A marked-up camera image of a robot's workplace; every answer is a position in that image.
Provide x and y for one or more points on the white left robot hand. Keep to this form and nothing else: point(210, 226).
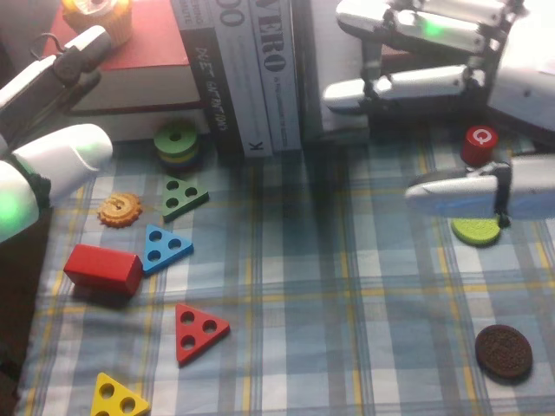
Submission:
point(65, 151)

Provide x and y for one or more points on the blue triangle block with holes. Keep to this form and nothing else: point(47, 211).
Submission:
point(162, 255)

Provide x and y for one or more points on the toy cupcake with white swirl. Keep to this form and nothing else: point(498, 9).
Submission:
point(110, 19)

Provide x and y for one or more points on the green toy sandwich cookie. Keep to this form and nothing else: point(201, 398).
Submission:
point(474, 232)

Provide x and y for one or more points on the red rectangular wooden block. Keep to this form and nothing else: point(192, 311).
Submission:
point(102, 268)

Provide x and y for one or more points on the thick red hardcover book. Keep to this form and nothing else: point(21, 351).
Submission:
point(152, 39)

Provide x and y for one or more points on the blue plaid tablecloth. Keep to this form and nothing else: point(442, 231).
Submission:
point(312, 281)

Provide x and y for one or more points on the brown toy sandwich cookie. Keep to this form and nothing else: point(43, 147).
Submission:
point(503, 352)

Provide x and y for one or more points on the red cylinder block with Q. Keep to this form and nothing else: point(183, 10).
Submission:
point(477, 149)

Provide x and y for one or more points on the tan toy biscuit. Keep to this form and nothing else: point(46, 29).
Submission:
point(119, 212)

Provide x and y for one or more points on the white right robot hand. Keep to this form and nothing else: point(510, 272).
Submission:
point(520, 86)

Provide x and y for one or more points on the yellow triangle block with holes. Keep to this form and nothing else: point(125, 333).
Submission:
point(115, 401)

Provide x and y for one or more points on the black book with handwritten title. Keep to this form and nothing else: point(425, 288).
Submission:
point(208, 78)

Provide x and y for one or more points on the green triangle block with holes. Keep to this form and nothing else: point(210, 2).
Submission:
point(182, 201)

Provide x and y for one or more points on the red triangle block with holes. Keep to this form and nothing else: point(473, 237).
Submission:
point(197, 336)

